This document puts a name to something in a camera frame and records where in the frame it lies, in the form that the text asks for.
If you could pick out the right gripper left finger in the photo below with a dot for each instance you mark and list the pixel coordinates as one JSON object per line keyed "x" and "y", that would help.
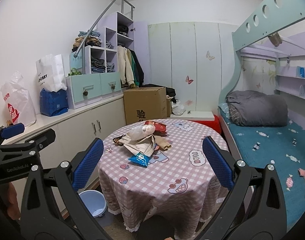
{"x": 51, "y": 206}

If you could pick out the brown paper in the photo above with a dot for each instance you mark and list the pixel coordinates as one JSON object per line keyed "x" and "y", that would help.
{"x": 162, "y": 143}

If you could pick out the teal bunk bed frame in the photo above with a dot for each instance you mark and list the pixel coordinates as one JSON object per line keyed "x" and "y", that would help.
{"x": 269, "y": 19}

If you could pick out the teal drawer unit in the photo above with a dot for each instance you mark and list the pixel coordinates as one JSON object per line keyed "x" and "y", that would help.
{"x": 86, "y": 89}

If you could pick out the teal bed mattress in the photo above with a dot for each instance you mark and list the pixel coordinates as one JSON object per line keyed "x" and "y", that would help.
{"x": 283, "y": 147}

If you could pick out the blue snack bag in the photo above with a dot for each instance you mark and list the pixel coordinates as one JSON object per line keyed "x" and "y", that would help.
{"x": 140, "y": 159}

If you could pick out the brown cardboard box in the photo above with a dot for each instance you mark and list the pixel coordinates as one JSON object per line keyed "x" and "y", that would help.
{"x": 145, "y": 103}

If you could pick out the blue shopping bag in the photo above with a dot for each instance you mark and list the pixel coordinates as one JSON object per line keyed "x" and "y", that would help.
{"x": 53, "y": 103}

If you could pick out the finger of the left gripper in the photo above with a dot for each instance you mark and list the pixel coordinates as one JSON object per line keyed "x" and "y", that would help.
{"x": 12, "y": 131}

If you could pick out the white red plastic bag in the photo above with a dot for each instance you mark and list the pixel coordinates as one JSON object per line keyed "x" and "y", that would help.
{"x": 18, "y": 101}

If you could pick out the red snack package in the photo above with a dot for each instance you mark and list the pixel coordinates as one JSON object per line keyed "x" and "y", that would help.
{"x": 159, "y": 127}

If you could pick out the pastel wardrobe doors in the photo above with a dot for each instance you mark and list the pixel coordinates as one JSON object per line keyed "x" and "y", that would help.
{"x": 196, "y": 59}

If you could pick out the hanging jackets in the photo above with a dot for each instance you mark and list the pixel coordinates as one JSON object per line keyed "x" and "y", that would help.
{"x": 129, "y": 68}

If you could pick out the person left hand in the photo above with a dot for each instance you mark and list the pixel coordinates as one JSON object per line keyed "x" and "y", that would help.
{"x": 9, "y": 196}

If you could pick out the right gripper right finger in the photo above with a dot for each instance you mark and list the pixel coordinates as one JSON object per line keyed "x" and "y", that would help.
{"x": 254, "y": 207}

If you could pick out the grey folded blanket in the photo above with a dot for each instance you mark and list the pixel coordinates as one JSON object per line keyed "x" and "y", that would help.
{"x": 254, "y": 109}

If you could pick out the white plastic bag floor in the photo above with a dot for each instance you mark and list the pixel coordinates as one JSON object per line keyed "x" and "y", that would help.
{"x": 177, "y": 108}

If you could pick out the beige paper bag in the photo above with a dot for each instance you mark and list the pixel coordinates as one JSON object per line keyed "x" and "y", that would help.
{"x": 145, "y": 146}

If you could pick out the light blue trash bin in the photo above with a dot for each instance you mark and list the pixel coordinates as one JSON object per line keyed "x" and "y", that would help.
{"x": 94, "y": 201}

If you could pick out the white paper shopping bag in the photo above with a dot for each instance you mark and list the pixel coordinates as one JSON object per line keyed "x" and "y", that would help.
{"x": 50, "y": 73}

